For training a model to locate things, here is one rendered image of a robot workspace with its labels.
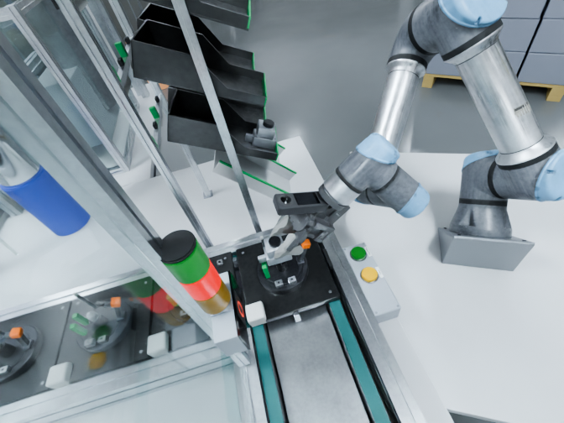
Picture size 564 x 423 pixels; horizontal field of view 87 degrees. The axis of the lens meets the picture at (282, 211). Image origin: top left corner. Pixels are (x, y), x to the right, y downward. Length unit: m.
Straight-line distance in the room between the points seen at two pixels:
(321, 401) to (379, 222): 0.58
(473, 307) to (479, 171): 0.36
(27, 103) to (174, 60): 0.46
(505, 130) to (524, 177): 0.12
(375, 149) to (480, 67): 0.30
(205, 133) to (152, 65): 0.18
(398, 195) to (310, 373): 0.46
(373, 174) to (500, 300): 0.55
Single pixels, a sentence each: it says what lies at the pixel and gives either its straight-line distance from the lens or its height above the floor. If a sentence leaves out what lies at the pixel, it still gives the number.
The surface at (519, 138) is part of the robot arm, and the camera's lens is 0.85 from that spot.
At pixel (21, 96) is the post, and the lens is 0.28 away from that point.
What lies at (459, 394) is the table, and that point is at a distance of 0.89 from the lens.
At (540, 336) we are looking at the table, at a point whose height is 0.86.
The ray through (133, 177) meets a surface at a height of 0.86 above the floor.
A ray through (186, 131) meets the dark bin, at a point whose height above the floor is 1.32.
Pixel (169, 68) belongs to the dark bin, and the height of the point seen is 1.47.
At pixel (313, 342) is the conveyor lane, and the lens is 0.82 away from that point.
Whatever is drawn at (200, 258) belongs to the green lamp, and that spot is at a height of 1.39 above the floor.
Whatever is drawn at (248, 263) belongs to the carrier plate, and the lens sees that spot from 0.88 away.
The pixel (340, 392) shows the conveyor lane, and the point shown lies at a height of 0.92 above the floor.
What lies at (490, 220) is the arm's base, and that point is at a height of 1.01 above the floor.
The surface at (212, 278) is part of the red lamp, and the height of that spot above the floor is 1.34.
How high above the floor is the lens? 1.70
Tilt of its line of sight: 48 degrees down
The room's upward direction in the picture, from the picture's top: 13 degrees counter-clockwise
